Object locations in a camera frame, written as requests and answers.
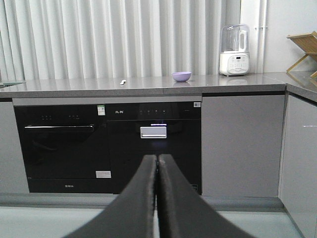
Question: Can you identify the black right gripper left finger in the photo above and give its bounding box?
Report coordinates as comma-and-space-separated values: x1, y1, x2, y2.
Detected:
66, 155, 157, 238

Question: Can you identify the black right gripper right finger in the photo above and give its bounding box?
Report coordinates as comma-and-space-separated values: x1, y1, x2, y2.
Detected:
158, 154, 253, 238

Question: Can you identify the purple plastic bowl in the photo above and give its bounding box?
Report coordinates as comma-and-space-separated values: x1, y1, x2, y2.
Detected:
172, 71, 192, 82

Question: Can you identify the black built-in dishwasher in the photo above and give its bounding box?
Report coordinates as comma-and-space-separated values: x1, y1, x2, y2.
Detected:
106, 102, 202, 194

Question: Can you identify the black built-in oven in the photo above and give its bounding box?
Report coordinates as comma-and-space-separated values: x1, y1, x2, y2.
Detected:
14, 105, 113, 193

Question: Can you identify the grey corner cabinet door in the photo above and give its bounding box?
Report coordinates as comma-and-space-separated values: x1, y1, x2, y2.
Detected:
280, 95, 317, 238

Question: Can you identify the white blender with clear jar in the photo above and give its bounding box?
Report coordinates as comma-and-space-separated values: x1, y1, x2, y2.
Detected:
219, 24, 250, 76

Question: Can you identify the white pleated curtain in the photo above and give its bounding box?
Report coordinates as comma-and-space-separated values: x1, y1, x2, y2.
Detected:
0, 0, 241, 82

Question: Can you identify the wooden folding dish rack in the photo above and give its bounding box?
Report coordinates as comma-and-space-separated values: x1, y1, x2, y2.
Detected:
286, 31, 317, 79

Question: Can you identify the white wall pipe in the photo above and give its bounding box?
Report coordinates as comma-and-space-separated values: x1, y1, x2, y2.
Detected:
255, 0, 268, 73

